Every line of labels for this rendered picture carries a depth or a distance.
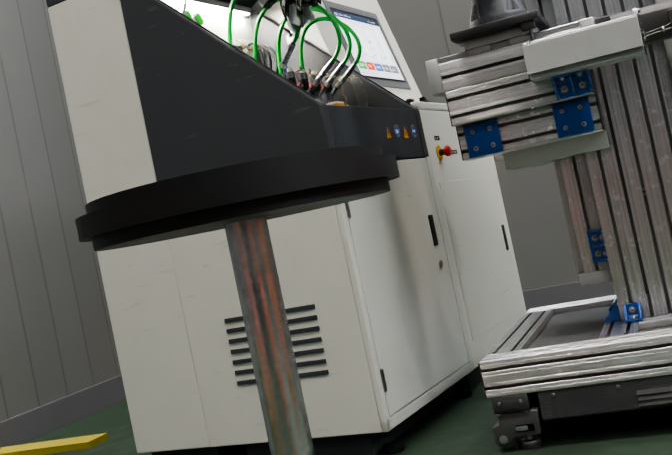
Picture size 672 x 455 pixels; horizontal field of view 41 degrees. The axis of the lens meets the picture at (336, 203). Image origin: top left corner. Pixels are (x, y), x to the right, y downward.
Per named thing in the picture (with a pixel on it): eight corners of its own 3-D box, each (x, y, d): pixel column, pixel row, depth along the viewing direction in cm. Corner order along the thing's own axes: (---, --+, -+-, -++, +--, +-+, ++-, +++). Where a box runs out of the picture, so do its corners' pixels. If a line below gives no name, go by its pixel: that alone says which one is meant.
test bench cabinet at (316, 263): (393, 459, 237) (331, 163, 239) (214, 471, 264) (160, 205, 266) (478, 390, 299) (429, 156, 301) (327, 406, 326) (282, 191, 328)
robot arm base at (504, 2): (533, 23, 238) (525, -13, 238) (524, 15, 224) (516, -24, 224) (477, 39, 243) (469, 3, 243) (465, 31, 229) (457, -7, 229)
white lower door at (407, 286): (391, 417, 239) (338, 163, 241) (383, 417, 240) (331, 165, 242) (471, 361, 297) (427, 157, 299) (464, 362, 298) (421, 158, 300)
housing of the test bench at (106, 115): (215, 471, 264) (113, -31, 268) (140, 476, 277) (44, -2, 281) (403, 362, 388) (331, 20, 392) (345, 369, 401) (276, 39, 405)
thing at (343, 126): (339, 162, 243) (326, 104, 243) (324, 166, 245) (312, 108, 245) (424, 156, 298) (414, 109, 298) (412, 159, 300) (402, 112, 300)
